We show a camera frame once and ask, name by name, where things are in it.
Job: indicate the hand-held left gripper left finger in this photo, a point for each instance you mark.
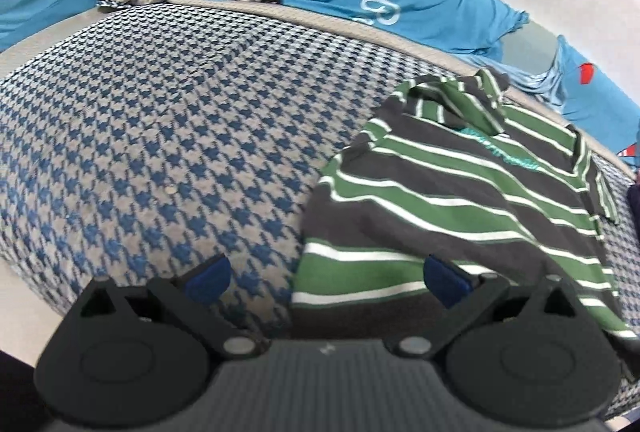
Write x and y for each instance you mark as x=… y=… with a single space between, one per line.
x=207 y=281

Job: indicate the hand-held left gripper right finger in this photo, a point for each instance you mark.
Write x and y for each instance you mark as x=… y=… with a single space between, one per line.
x=445 y=283

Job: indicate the green grey striped t-shirt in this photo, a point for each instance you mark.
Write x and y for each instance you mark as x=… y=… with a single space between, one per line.
x=450 y=197

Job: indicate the blue houndstooth mattress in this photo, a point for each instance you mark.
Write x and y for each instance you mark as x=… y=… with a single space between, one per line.
x=150 y=121

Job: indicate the light blue cloth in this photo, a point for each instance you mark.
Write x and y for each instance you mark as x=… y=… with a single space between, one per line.
x=542 y=86

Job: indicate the grey foam pad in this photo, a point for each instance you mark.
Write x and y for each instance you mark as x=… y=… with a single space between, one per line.
x=530 y=46

